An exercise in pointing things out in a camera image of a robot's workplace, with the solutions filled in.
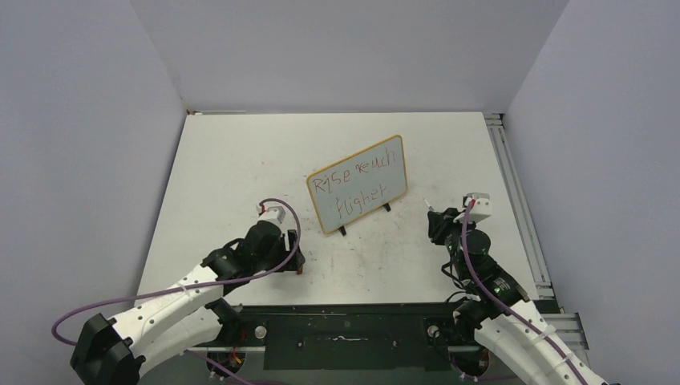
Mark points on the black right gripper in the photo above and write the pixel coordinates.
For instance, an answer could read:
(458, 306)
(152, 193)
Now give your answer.
(439, 222)

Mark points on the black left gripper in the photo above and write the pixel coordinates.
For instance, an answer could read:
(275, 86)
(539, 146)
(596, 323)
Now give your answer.
(281, 244)

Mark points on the yellow framed whiteboard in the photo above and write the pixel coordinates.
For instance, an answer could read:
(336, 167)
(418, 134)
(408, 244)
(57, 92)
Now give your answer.
(359, 184)

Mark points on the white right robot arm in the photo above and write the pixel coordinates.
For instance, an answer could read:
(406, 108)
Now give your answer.
(496, 313)

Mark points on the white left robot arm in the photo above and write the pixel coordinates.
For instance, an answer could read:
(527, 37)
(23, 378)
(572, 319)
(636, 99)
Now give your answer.
(191, 312)

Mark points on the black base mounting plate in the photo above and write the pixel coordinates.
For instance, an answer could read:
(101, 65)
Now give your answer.
(351, 337)

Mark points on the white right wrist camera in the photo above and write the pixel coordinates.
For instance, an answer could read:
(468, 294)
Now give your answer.
(479, 206)

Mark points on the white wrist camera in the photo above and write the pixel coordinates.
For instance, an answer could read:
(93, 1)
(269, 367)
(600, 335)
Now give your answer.
(274, 214)
(479, 206)

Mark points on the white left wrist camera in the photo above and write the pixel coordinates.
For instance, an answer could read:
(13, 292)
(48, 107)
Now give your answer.
(274, 214)

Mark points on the aluminium right side rail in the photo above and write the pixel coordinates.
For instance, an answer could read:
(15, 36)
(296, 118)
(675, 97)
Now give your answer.
(520, 208)

